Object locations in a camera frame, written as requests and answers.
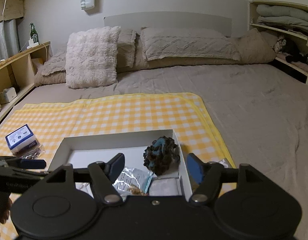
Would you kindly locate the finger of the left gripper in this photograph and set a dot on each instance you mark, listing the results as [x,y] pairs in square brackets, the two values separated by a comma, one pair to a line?
[23,163]

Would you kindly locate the clear bag with dark items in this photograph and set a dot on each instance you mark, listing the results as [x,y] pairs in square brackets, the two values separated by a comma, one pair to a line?
[31,152]

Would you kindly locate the blue brown crochet scrunchie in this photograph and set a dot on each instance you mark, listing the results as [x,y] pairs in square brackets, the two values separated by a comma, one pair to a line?
[162,154]

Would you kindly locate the fluffy white pillow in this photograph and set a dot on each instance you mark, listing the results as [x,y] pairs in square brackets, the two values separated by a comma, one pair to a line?
[91,58]

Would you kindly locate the grey headboard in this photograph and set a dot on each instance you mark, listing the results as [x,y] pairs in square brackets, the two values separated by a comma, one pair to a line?
[170,19]

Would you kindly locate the person's left hand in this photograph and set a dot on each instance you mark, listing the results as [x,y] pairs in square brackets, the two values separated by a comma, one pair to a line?
[5,205]

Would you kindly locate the white cardboard box tray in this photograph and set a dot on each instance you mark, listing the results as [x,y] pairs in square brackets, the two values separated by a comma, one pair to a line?
[83,150]

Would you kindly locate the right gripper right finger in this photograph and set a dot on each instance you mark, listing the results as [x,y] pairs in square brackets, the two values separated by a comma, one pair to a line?
[207,176]

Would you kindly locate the white shelf unit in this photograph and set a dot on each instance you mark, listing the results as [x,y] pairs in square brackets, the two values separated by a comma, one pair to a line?
[290,44]

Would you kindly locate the beige curtain valance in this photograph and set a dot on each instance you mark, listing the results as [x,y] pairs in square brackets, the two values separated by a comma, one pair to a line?
[13,9]

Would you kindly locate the blue white tissue pack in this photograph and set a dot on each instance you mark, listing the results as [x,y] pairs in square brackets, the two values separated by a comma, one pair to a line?
[21,139]

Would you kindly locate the silver foil snack packet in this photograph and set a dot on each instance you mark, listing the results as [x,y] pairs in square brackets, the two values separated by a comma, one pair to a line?
[133,182]

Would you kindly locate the grey quilted pillow right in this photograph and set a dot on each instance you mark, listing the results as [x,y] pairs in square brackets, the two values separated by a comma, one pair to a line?
[160,43]

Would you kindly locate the grey curtain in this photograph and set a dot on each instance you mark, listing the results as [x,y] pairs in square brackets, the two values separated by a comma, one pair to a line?
[9,41]

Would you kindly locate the folded grey blankets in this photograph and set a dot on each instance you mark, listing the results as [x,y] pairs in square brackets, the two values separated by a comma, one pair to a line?
[281,15]

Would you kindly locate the white tissue box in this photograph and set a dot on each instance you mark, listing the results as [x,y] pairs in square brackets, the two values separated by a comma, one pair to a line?
[8,95]

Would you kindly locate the green glass bottle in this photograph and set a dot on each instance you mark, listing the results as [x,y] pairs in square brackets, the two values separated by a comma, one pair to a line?
[33,33]

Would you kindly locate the yellow white checkered blanket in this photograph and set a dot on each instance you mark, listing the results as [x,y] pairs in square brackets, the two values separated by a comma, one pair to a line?
[185,113]

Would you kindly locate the grey quilted pillow left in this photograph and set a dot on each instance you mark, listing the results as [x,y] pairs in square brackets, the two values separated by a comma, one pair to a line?
[126,48]

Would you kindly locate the grey quilted pillow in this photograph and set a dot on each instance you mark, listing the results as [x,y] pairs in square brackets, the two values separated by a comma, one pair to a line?
[126,48]
[160,43]

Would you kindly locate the wooden bedside shelf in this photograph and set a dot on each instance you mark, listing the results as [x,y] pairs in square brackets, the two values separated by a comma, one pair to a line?
[18,72]

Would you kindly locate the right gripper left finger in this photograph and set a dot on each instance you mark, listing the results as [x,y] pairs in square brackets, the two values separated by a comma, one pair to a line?
[103,175]

